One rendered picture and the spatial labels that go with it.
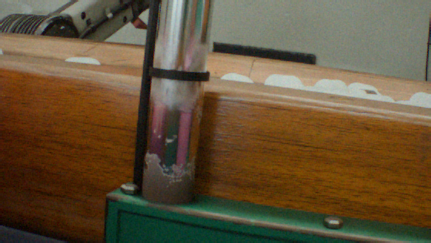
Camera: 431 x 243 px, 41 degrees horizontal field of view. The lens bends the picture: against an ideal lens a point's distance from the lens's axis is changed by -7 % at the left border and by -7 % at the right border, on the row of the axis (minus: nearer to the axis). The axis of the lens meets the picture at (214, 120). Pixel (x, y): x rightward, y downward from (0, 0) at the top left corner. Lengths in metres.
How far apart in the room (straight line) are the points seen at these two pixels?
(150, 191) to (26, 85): 0.09
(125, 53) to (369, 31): 1.91
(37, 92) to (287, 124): 0.13
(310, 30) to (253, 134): 2.28
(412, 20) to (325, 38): 0.38
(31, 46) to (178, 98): 0.50
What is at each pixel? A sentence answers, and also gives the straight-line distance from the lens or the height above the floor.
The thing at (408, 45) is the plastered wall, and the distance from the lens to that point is 2.52.
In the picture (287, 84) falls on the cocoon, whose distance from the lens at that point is 0.44.
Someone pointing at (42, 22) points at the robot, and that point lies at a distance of 1.02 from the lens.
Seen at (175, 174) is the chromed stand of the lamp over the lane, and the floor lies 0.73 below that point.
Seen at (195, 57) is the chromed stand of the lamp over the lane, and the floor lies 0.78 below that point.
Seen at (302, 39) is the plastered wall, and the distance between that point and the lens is 2.55.
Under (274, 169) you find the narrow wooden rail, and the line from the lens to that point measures 0.28.
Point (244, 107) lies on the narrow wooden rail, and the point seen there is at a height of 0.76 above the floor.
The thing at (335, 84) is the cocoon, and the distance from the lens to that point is 0.51.
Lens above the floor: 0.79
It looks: 8 degrees down
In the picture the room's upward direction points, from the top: 6 degrees clockwise
